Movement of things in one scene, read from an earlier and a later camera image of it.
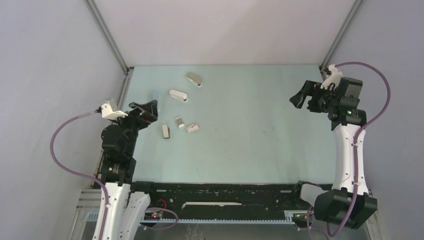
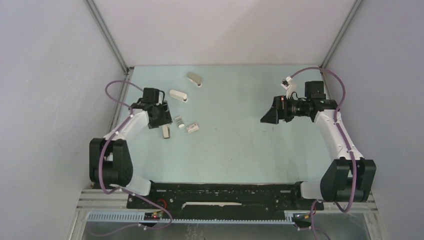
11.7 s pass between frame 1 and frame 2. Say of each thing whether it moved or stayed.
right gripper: moved
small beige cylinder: stayed
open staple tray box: stayed
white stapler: stayed
